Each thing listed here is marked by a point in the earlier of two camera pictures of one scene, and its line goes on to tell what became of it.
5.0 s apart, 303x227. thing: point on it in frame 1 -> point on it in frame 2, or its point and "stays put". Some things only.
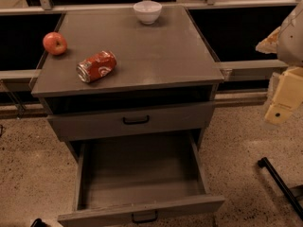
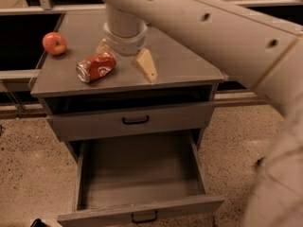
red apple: [55, 43] stays put
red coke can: [96, 66] stays put
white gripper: [292, 43] -> [125, 44]
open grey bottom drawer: [156, 181] stays put
